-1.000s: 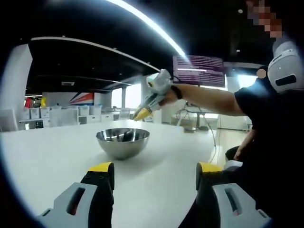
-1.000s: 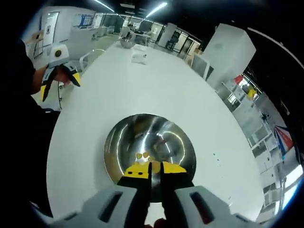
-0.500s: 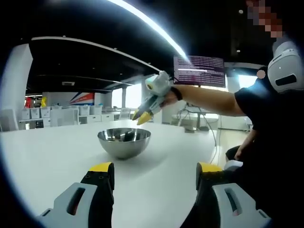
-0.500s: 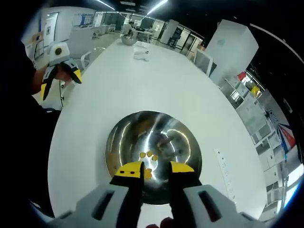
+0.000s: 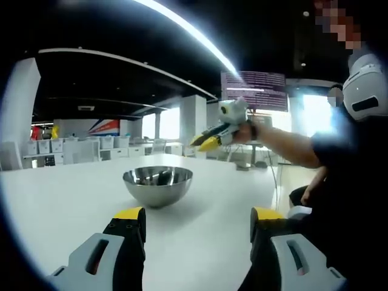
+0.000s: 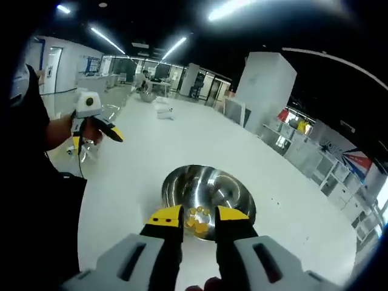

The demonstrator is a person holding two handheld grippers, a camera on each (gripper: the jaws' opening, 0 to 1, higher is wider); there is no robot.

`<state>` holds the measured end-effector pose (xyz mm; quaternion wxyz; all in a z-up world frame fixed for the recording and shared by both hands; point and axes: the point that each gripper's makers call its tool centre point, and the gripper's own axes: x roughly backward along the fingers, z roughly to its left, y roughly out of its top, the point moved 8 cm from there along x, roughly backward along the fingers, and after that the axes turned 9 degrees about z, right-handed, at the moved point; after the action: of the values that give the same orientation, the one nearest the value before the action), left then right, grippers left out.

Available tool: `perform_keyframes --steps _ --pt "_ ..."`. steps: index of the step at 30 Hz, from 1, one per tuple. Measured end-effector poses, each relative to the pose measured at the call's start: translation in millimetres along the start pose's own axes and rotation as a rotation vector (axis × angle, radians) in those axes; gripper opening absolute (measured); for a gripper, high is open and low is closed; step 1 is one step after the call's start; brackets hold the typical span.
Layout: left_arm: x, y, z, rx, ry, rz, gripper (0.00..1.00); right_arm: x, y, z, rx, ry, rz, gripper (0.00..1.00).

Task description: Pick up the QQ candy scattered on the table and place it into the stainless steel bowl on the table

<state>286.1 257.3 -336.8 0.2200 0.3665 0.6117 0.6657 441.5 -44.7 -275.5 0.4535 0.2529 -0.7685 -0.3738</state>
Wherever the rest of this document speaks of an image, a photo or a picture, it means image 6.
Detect white items on table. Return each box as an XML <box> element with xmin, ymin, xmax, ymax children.
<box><xmin>153</xmin><ymin>102</ymin><xmax>176</xmax><ymax>121</ymax></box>

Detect black cable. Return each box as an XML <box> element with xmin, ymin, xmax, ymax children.
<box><xmin>78</xmin><ymin>145</ymin><xmax>85</xmax><ymax>179</ymax></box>

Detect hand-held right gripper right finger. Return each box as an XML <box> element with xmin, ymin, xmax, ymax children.
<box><xmin>215</xmin><ymin>205</ymin><xmax>343</xmax><ymax>291</ymax></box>

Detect person's right hand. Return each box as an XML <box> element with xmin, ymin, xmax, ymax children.
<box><xmin>185</xmin><ymin>275</ymin><xmax>224</xmax><ymax>291</ymax></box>

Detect white square pillar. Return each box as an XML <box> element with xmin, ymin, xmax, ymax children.
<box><xmin>235</xmin><ymin>52</ymin><xmax>297</xmax><ymax>137</ymax></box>

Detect red blue wall poster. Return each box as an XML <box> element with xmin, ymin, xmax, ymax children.
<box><xmin>321</xmin><ymin>139</ymin><xmax>373</xmax><ymax>179</ymax></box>

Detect stainless steel bowl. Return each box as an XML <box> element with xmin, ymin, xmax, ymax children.
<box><xmin>160</xmin><ymin>164</ymin><xmax>257</xmax><ymax>243</ymax></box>

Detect person's left hand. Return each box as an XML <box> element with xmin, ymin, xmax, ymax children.
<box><xmin>81</xmin><ymin>119</ymin><xmax>105</xmax><ymax>147</ymax></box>

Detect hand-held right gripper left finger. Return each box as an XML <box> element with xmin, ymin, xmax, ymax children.
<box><xmin>60</xmin><ymin>204</ymin><xmax>185</xmax><ymax>291</ymax></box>

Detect curved ceiling light band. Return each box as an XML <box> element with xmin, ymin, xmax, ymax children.
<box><xmin>281</xmin><ymin>47</ymin><xmax>386</xmax><ymax>92</ymax></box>

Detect white framed board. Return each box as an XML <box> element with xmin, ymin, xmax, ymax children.
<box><xmin>224</xmin><ymin>97</ymin><xmax>252</xmax><ymax>127</ymax></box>

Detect white chair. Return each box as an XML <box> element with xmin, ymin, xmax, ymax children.
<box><xmin>65</xmin><ymin>141</ymin><xmax>98</xmax><ymax>163</ymax></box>

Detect person's black clothed torso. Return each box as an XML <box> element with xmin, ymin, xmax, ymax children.
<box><xmin>0</xmin><ymin>63</ymin><xmax>89</xmax><ymax>291</ymax></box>

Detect ceiling light strip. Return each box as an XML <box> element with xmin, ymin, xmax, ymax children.
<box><xmin>162</xmin><ymin>36</ymin><xmax>187</xmax><ymax>60</ymax></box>
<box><xmin>90</xmin><ymin>26</ymin><xmax>125</xmax><ymax>55</ymax></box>

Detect group of yellow QQ candies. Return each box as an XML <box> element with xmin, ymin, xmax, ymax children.
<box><xmin>184</xmin><ymin>206</ymin><xmax>212</xmax><ymax>239</ymax></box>

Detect long bright ceiling light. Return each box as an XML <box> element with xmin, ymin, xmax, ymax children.
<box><xmin>207</xmin><ymin>0</ymin><xmax>252</xmax><ymax>22</ymax></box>

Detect white storage shelving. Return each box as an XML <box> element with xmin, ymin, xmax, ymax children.
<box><xmin>263</xmin><ymin>121</ymin><xmax>381</xmax><ymax>240</ymax></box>

